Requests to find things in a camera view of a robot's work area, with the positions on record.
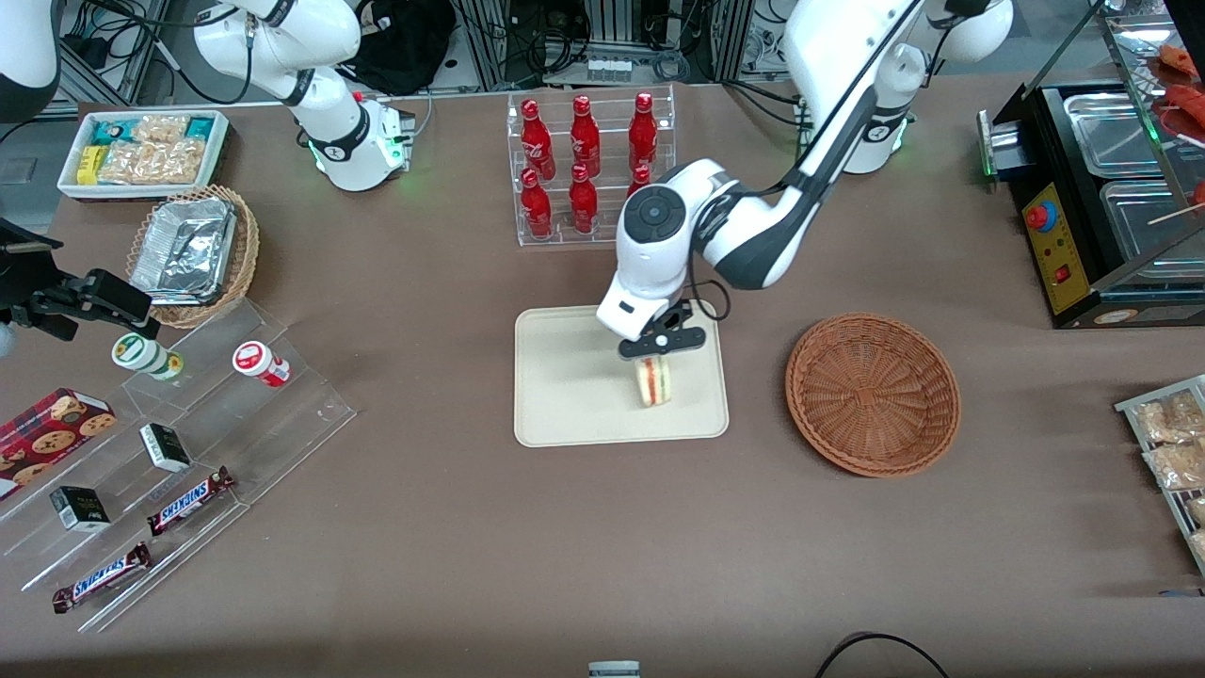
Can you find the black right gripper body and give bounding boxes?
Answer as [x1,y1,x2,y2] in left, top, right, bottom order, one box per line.
[0,218,63,314]

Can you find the triangular sandwich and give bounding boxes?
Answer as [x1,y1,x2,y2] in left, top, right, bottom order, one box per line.
[635,356,673,408]

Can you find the silver foil tray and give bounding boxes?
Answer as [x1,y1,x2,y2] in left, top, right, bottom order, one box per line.
[130,196,238,307]

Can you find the cream plastic tray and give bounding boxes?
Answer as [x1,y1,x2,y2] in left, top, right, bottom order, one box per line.
[513,299,731,448]

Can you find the small tan wicker basket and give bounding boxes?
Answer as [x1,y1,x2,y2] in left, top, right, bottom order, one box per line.
[125,185,261,330]

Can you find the large brown wicker basket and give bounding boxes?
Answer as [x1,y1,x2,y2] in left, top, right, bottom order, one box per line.
[785,313,962,478]

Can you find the tray of packaged snacks right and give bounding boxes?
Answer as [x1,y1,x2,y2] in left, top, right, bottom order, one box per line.
[1114,375,1205,575]

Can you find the green lid cup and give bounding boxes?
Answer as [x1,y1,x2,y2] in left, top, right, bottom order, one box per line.
[111,332,185,381]

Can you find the white snack bin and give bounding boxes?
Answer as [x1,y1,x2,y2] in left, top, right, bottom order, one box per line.
[56,109,232,202]

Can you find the clear acrylic bottle rack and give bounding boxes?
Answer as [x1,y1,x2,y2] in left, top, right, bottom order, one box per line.
[506,85,677,248]

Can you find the red cookie box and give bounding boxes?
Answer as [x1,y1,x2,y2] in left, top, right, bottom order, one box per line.
[0,387,119,500]

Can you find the clear rice cracker bag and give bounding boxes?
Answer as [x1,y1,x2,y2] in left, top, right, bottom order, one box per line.
[99,139,205,186]
[132,115,189,145]

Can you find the red lid cup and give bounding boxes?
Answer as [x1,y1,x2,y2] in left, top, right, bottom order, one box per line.
[233,341,292,388]

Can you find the small black box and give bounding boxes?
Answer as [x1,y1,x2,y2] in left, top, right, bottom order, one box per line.
[49,486,111,533]
[139,423,192,473]

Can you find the brown snickers bar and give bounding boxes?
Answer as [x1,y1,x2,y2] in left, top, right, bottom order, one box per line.
[52,541,153,614]
[146,467,236,537]

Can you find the clear acrylic stepped display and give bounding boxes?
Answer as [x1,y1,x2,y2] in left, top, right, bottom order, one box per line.
[0,299,359,634]

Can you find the black bag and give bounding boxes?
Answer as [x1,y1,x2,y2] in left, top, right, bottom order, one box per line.
[344,0,458,95]

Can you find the black food warmer machine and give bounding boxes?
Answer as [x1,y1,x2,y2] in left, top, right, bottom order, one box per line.
[976,0,1205,331]

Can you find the steel warmer pan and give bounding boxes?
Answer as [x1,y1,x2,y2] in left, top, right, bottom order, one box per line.
[1100,179,1205,280]
[1064,91,1164,180]

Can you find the red grilled sausages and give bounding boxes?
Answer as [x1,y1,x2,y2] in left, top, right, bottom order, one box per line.
[1153,42,1205,128]

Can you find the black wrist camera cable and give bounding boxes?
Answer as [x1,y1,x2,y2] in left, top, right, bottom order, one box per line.
[690,0,928,323]

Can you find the black floor cable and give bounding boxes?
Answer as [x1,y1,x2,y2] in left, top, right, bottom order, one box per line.
[814,633,952,678]

